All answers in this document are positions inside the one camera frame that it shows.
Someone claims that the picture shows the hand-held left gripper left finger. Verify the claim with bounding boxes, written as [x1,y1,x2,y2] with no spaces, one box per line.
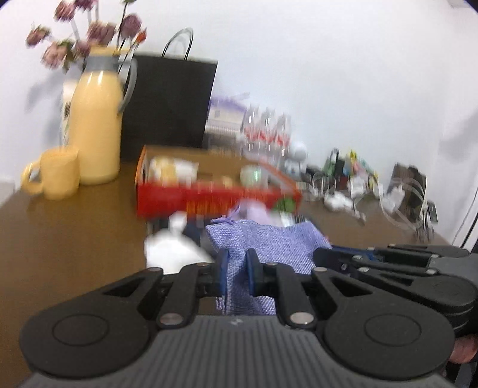
[102,248,229,331]

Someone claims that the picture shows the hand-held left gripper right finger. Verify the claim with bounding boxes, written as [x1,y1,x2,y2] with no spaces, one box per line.
[244,248,374,331]

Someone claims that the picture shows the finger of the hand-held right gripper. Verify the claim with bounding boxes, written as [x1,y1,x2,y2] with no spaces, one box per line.
[351,243,470,266]
[313,247,441,288]

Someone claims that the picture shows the purple woven pouch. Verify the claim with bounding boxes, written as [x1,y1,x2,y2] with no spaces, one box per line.
[206,207,333,316]

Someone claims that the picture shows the lavender soft item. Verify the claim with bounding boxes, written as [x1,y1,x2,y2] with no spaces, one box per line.
[229,200,271,224]

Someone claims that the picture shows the red cardboard box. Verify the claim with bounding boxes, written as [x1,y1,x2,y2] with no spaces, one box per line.
[135,145,302,219]

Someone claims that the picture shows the person's right hand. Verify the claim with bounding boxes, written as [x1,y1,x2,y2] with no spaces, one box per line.
[450,334,478,364]

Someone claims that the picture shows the white crumpled cloth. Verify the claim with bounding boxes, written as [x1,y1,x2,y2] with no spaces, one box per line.
[144,212,216,275]

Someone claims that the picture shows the brown paper bag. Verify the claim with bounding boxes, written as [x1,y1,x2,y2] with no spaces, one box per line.
[388,163,428,217]

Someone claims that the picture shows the pale green item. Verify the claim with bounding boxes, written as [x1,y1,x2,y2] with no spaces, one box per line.
[241,166,267,187]

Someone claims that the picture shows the colourful snack packets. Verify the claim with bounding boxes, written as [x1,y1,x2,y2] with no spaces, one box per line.
[347,149,379,177]

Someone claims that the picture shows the yellow plush toy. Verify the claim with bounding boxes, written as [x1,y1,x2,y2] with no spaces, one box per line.
[149,157,178,183]

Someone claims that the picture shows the white robot figurine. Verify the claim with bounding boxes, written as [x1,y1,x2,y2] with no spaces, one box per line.
[284,142,310,176]

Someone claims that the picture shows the green small bottle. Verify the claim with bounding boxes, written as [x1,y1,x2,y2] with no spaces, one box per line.
[323,149,341,177]

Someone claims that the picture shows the clear plastic container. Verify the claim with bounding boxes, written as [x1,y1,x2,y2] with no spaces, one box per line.
[203,132,243,155]

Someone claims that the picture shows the purple tissue pack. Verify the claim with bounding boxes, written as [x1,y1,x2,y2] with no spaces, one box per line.
[206,93,249,135]

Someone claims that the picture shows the black paper bag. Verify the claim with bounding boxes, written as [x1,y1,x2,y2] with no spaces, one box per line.
[119,29,219,163]

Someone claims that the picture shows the yellow thermos jug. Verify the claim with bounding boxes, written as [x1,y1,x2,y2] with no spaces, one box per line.
[68,47,138,185]

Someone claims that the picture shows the yellow mug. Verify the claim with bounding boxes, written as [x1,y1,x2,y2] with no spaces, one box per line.
[21,146,81,201]

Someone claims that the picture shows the white printed carton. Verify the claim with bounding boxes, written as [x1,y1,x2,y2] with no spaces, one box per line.
[61,80,79,148]

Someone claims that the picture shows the pink artificial flowers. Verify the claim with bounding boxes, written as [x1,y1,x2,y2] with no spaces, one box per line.
[25,0,148,71]

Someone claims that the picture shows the white coiled cable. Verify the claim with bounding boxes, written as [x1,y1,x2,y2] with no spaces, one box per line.
[380,177,434,236]

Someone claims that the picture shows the black wall cable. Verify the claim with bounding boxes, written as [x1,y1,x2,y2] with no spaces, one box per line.
[453,199,478,247]

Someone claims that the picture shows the tangled white cables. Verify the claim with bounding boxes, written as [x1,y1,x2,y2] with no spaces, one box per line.
[309,175,368,222]

